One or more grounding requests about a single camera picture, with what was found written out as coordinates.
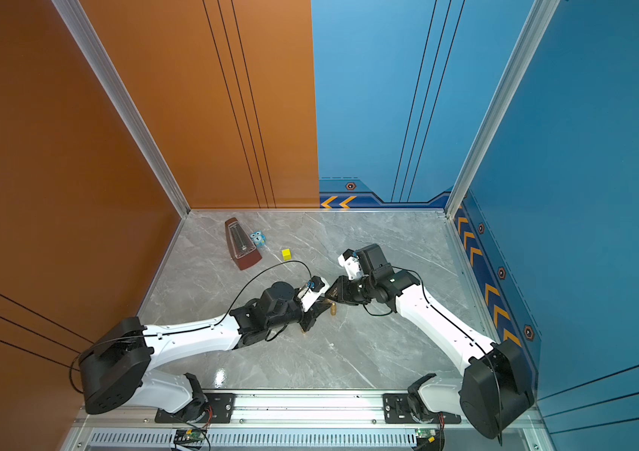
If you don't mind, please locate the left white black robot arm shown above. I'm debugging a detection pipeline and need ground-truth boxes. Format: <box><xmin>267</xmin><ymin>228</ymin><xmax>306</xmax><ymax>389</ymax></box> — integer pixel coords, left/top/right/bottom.
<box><xmin>77</xmin><ymin>276</ymin><xmax>329</xmax><ymax>420</ymax></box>

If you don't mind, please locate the left green circuit board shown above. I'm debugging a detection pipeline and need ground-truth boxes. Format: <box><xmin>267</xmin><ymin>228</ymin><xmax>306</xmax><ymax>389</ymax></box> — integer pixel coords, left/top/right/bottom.
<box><xmin>172</xmin><ymin>428</ymin><xmax>212</xmax><ymax>451</ymax></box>

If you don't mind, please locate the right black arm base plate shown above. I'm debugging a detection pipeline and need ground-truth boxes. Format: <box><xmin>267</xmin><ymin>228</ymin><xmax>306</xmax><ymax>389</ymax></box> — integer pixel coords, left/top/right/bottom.
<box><xmin>383</xmin><ymin>393</ymin><xmax>462</xmax><ymax>425</ymax></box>

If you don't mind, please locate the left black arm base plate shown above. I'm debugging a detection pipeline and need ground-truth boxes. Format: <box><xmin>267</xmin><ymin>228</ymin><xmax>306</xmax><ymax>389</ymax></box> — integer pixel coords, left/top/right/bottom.
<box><xmin>154</xmin><ymin>392</ymin><xmax>236</xmax><ymax>426</ymax></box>

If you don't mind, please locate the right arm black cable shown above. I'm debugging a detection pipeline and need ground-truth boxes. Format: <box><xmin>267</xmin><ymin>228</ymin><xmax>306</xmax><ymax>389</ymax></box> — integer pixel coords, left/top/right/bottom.
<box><xmin>363</xmin><ymin>298</ymin><xmax>397</xmax><ymax>318</ymax></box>

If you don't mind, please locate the left aluminium corner post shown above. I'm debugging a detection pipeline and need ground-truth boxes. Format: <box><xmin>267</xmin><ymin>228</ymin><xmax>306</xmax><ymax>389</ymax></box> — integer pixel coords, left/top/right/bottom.
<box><xmin>53</xmin><ymin>0</ymin><xmax>191</xmax><ymax>219</ymax></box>

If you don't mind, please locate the right green circuit board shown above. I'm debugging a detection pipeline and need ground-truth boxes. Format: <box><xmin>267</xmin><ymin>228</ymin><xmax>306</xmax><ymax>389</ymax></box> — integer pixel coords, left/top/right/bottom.
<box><xmin>413</xmin><ymin>428</ymin><xmax>445</xmax><ymax>451</ymax></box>

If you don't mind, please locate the aluminium front rail frame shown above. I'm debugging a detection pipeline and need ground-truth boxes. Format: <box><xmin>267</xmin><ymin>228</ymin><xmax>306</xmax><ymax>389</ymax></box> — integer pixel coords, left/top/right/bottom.
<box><xmin>62</xmin><ymin>390</ymin><xmax>554</xmax><ymax>450</ymax></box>

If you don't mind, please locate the aluminium corner post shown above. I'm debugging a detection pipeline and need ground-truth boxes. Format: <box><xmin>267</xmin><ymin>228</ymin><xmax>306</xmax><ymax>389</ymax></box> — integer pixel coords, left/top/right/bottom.
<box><xmin>53</xmin><ymin>0</ymin><xmax>191</xmax><ymax>219</ymax></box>
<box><xmin>445</xmin><ymin>0</ymin><xmax>560</xmax><ymax>219</ymax></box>

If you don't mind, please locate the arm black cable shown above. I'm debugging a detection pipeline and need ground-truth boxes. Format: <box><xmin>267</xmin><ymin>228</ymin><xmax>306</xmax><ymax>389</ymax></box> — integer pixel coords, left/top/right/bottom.
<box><xmin>214</xmin><ymin>258</ymin><xmax>312</xmax><ymax>334</ymax></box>
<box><xmin>363</xmin><ymin>298</ymin><xmax>397</xmax><ymax>318</ymax></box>

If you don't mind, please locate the small blue owl toy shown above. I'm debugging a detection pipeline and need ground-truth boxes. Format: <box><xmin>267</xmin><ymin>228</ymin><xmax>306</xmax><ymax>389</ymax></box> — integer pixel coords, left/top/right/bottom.
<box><xmin>250</xmin><ymin>231</ymin><xmax>266</xmax><ymax>247</ymax></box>

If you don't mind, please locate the dark red metronome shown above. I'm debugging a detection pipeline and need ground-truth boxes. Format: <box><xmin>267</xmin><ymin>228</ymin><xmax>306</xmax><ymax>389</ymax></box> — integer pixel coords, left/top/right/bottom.
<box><xmin>225</xmin><ymin>217</ymin><xmax>261</xmax><ymax>271</ymax></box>

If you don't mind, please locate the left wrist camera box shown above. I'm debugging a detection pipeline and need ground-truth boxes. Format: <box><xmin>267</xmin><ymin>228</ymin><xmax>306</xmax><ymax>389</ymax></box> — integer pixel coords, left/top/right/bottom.
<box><xmin>296</xmin><ymin>275</ymin><xmax>329</xmax><ymax>312</ymax></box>

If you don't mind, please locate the green circuit board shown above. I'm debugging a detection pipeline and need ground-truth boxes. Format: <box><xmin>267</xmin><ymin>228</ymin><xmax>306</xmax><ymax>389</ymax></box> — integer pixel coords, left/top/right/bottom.
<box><xmin>413</xmin><ymin>428</ymin><xmax>445</xmax><ymax>451</ymax></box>
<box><xmin>172</xmin><ymin>428</ymin><xmax>212</xmax><ymax>451</ymax></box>

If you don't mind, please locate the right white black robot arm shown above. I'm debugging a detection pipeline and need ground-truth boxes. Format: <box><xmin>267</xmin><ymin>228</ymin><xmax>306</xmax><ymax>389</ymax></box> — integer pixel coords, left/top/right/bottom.
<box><xmin>326</xmin><ymin>244</ymin><xmax>535</xmax><ymax>440</ymax></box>

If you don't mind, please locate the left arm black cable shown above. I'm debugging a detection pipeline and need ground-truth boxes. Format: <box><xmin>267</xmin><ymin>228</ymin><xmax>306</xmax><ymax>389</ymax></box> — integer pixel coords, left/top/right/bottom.
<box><xmin>214</xmin><ymin>258</ymin><xmax>312</xmax><ymax>334</ymax></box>

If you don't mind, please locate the right aluminium corner post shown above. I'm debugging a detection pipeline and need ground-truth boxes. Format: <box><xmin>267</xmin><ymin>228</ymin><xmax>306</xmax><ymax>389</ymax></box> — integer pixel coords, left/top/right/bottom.
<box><xmin>445</xmin><ymin>0</ymin><xmax>560</xmax><ymax>219</ymax></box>

